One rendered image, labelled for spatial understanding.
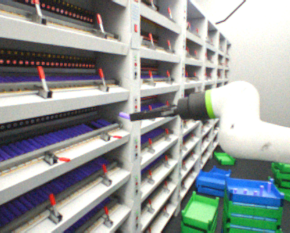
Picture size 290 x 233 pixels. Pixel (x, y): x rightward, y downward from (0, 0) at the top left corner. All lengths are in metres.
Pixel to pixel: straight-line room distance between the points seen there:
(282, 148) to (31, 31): 0.68
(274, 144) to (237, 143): 0.08
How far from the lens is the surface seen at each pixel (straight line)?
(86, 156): 0.81
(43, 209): 0.84
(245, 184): 1.70
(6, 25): 0.63
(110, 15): 1.08
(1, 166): 0.68
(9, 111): 0.61
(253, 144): 0.57
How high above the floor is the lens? 1.16
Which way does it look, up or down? 11 degrees down
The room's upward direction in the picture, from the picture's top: straight up
